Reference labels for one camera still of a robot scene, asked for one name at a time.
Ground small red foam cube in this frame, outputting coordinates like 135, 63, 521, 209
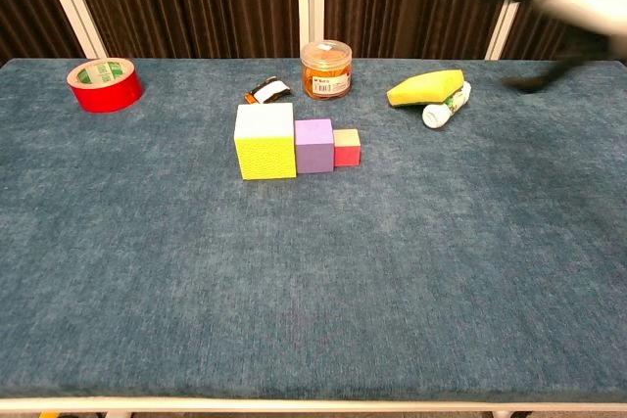
332, 128, 362, 167

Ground medium purple foam cube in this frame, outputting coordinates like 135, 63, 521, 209
293, 118, 336, 175

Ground white and yellow block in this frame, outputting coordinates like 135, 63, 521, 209
233, 102, 298, 181

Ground yellow green sponge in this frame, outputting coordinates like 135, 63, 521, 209
386, 69, 465, 110

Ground white glue bottle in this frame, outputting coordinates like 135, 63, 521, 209
421, 80, 472, 130

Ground clear jar orange contents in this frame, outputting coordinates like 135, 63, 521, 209
300, 40, 354, 101

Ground small black white packet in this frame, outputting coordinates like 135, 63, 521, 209
243, 75, 291, 107

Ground blue felt table cloth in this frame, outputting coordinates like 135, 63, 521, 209
0, 58, 627, 402

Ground red tape roll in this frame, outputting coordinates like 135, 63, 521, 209
67, 58, 145, 115

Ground white table frame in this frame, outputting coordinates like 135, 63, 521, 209
0, 396, 627, 418

